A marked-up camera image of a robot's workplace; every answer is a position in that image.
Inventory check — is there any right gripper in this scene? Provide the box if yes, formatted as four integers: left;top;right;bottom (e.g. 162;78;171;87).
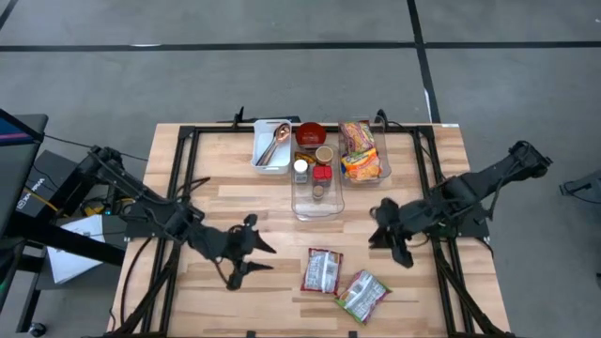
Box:
368;196;431;269

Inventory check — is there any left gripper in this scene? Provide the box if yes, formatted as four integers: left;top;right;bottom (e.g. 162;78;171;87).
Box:
187;213;277;291

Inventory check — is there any orange Maruchan ramen packet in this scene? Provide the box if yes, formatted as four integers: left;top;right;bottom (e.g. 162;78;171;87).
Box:
340;146;382;182

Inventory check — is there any white-capped bagel seasoning jar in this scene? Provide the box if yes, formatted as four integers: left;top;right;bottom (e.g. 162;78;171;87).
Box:
292;158;310;184

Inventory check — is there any small red packet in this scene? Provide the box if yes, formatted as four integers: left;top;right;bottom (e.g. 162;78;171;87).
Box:
312;164;333;187

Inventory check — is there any green pink ramen packet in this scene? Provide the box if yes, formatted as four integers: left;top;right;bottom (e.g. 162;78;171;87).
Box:
339;120;377;154

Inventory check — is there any green-edged ramen packet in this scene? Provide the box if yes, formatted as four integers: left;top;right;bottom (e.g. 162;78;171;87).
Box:
334;269;393;326

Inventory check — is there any red-edged ramen packet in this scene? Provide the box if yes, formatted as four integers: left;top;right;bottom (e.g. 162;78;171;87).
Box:
300;247;345;296

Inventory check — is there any clear plastic bin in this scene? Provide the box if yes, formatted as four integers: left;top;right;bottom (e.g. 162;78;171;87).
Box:
337;116;393;184
289;143;346;223

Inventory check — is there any white plastic bin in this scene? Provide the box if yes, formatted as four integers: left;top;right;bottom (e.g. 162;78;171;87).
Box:
251;118;293;176

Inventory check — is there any red bowl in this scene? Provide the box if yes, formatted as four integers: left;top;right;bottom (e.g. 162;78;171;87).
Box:
295;121;328;149

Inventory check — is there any white paper sheet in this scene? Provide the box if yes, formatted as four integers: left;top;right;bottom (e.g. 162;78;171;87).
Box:
46;214;107;285

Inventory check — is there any black wheeled stand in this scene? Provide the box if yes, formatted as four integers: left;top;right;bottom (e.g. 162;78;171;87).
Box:
0;213;127;337

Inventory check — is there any grey chair base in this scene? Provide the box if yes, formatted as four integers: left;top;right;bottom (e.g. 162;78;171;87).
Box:
558;169;601;215

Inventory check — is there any black computer case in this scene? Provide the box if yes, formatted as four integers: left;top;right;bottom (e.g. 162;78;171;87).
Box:
16;149;100;220

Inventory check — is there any black computer monitor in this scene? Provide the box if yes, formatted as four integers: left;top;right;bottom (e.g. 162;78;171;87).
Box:
0;107;50;238

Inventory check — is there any thick black floor cable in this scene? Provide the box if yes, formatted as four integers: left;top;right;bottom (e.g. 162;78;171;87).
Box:
119;237;156;328

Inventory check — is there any yellow cable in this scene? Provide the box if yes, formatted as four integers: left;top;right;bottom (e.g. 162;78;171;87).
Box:
25;186;60;213

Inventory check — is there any thin black cable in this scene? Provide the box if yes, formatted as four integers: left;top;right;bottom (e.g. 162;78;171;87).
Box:
44;134;95;151

